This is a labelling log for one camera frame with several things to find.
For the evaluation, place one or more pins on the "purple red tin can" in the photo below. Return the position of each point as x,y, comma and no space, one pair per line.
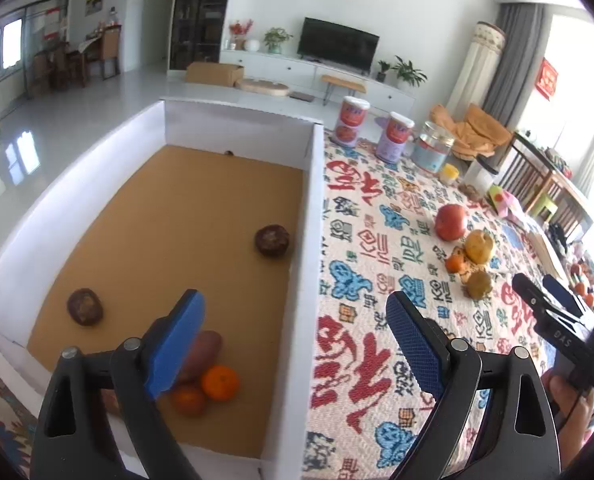
394,136
353,121

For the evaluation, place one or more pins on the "brown kiwi fruit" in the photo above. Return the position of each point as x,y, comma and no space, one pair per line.
478,285

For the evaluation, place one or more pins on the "clear plastic container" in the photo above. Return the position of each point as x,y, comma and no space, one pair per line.
479,176

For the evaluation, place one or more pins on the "large potted plant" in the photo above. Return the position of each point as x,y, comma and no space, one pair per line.
409,71

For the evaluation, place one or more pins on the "orange mandarin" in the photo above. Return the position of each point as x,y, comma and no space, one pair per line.
189,401
220,382
456,263

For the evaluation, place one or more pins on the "wooden dining table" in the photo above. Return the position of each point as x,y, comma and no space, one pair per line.
67,62

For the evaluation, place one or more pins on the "round wooden tray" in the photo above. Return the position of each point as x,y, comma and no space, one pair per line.
264,86

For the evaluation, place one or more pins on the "small yellow lid jar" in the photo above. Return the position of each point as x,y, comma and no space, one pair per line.
448,175

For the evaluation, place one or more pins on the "grey curtain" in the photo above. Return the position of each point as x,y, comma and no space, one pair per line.
517,60

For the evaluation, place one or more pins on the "sweet potato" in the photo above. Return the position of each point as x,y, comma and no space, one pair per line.
204,352

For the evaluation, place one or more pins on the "red-orange fruit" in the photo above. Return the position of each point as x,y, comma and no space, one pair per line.
579,288
588,301

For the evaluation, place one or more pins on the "pink snack bag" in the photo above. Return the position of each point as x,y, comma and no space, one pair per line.
507,206

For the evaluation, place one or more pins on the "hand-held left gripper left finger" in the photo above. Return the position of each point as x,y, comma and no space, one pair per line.
174,345

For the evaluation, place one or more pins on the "black television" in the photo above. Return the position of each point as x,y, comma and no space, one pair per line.
338,45

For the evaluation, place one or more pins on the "red apple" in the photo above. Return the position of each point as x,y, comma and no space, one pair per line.
450,221

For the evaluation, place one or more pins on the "white cardboard box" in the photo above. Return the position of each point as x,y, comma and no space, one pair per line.
177,200

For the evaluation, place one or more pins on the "yellow pear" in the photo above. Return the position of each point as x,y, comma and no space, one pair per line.
478,246

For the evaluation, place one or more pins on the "red wall hanging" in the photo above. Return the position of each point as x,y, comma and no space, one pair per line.
547,79

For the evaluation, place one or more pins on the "dark display cabinet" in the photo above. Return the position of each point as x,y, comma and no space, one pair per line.
202,10

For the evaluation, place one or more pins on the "small potted plant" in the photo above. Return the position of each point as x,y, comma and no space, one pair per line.
383,70

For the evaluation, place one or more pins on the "green stool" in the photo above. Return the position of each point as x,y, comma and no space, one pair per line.
544,207

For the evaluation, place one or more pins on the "small wooden bench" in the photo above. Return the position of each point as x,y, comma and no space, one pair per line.
343,83

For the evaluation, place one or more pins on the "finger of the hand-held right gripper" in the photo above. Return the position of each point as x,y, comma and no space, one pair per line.
559,290
527,292

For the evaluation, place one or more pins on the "orange beanbag chair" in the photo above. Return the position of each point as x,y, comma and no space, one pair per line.
472,130

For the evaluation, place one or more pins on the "glass jar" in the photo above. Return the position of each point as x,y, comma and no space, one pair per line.
431,147

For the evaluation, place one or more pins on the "covered standing air conditioner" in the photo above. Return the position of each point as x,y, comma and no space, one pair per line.
477,70

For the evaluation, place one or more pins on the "white television cabinet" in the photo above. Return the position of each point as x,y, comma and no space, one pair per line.
277,67

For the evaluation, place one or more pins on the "black object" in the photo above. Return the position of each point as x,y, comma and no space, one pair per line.
557,232

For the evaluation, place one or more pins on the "person's right hand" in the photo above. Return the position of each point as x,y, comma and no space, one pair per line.
567,410

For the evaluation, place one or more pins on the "red flower bunch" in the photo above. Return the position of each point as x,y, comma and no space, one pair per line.
240,30

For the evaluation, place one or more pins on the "wooden dining chair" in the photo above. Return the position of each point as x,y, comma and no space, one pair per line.
109,50

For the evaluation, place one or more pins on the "brown cardboard box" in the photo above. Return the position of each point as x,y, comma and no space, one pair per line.
214,74

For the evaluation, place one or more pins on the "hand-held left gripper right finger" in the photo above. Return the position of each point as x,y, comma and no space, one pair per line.
417,345

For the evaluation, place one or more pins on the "potted plant in green pot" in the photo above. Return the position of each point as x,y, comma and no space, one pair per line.
277,39

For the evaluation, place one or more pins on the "dark passion fruit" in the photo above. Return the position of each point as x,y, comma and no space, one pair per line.
273,240
84,306

